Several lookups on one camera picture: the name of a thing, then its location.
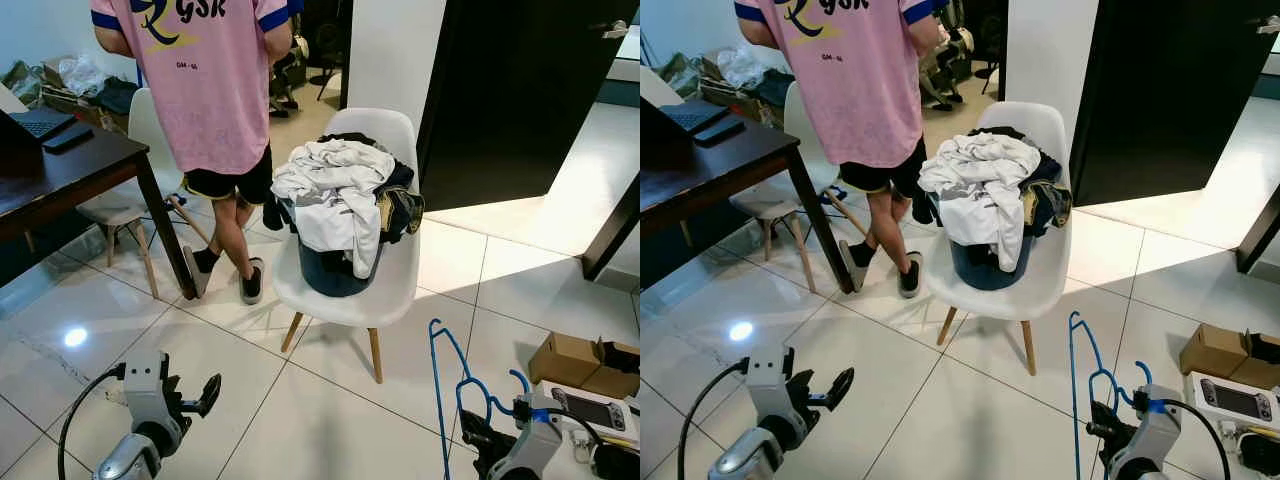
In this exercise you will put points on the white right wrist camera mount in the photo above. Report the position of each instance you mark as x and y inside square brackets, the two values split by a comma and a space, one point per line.
[535, 440]
[1155, 435]

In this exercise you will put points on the black laptop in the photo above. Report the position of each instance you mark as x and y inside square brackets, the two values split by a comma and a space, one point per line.
[35, 122]
[695, 115]

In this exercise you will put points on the white plastic bag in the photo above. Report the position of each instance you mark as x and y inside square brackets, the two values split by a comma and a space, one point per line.
[742, 65]
[80, 75]

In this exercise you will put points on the white console box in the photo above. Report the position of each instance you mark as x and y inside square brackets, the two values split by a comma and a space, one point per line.
[1240, 410]
[590, 420]

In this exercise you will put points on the person in pink shirt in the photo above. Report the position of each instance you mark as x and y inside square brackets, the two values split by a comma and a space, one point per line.
[850, 90]
[200, 90]

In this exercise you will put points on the small cardboard box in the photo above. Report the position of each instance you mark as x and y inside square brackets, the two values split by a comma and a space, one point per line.
[1215, 350]
[565, 358]

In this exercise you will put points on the black smartphone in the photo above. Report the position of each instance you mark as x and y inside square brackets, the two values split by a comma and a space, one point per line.
[720, 131]
[68, 138]

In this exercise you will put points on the standing humanoid robot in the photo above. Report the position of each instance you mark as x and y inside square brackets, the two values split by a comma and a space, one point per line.
[945, 60]
[288, 65]

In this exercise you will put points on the white printed t-shirt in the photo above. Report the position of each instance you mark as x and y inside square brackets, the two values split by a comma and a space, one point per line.
[335, 190]
[980, 185]

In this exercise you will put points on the blue plastic hanger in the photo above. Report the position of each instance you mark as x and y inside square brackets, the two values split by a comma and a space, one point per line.
[436, 400]
[1076, 400]
[470, 385]
[1105, 377]

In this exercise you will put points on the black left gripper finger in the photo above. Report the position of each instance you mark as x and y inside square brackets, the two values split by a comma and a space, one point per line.
[840, 388]
[172, 386]
[208, 393]
[797, 382]

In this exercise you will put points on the black door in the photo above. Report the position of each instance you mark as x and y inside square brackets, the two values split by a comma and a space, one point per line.
[1170, 90]
[520, 90]

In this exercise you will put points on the dark wooden dining table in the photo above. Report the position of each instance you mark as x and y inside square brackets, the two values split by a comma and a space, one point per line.
[720, 165]
[70, 175]

